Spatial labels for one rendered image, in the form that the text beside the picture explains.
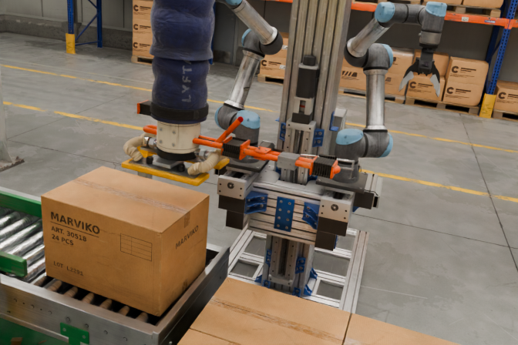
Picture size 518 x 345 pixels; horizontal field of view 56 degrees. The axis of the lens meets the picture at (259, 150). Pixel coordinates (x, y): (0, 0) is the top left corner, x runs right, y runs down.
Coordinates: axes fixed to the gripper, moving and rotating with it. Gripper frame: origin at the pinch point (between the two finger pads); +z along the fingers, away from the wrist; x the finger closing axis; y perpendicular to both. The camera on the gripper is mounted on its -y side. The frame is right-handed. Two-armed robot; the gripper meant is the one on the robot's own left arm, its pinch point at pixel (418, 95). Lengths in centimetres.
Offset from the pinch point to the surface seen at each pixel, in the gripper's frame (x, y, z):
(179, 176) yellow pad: 81, -45, 35
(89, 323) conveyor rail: 108, -64, 98
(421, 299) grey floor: -33, 92, 152
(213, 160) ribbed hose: 70, -39, 29
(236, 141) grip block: 64, -30, 22
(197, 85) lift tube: 80, -35, 2
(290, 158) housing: 41, -37, 23
